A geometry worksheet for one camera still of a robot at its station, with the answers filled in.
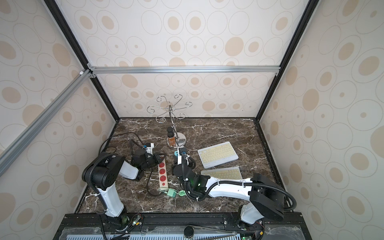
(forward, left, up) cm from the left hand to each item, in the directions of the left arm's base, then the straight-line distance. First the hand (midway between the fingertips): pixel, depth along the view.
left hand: (170, 154), depth 94 cm
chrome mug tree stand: (+14, -5, -2) cm, 15 cm away
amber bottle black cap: (+9, 0, +4) cm, 10 cm away
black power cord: (+19, +26, -5) cm, 32 cm away
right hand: (-8, -9, +14) cm, 18 cm away
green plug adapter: (-23, -3, -2) cm, 23 cm away
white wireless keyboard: (+3, -31, -5) cm, 31 cm away
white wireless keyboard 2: (-10, -37, -3) cm, 39 cm away
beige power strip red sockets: (-13, +3, -2) cm, 13 cm away
